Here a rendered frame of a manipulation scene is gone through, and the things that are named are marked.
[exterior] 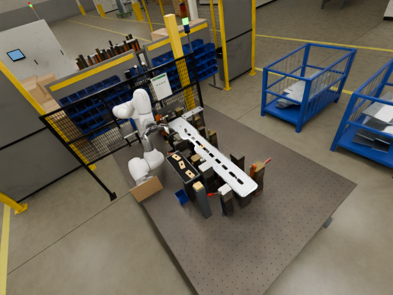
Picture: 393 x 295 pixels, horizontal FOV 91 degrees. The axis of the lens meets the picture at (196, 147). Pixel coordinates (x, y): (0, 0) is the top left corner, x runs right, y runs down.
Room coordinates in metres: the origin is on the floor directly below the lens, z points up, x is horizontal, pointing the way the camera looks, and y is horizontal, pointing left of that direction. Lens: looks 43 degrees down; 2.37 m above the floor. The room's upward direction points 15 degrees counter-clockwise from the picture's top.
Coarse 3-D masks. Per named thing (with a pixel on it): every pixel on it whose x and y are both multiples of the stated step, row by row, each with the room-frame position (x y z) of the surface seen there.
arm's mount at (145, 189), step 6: (150, 180) 1.28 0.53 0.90; (156, 180) 1.29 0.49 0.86; (138, 186) 1.23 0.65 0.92; (144, 186) 1.25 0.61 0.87; (150, 186) 1.26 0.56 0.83; (156, 186) 1.28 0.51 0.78; (162, 186) 1.30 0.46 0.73; (132, 192) 1.20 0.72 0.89; (138, 192) 1.22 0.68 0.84; (144, 192) 1.24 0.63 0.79; (150, 192) 1.25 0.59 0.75; (138, 198) 1.21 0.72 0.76; (144, 198) 1.23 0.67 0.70
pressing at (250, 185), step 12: (180, 120) 2.03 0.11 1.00; (180, 132) 1.78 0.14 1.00; (192, 132) 1.73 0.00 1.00; (204, 156) 1.31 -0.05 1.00; (216, 156) 1.27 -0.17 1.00; (216, 168) 1.13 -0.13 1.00; (228, 168) 1.09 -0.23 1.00; (228, 180) 0.97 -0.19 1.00; (252, 180) 0.91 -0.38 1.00; (240, 192) 0.83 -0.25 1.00
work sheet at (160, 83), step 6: (156, 78) 2.42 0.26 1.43; (162, 78) 2.45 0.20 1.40; (156, 84) 2.41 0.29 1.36; (162, 84) 2.44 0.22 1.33; (168, 84) 2.47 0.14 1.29; (156, 90) 2.40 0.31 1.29; (162, 90) 2.43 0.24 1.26; (168, 90) 2.46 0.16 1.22; (156, 96) 2.39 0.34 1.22; (162, 96) 2.42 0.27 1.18
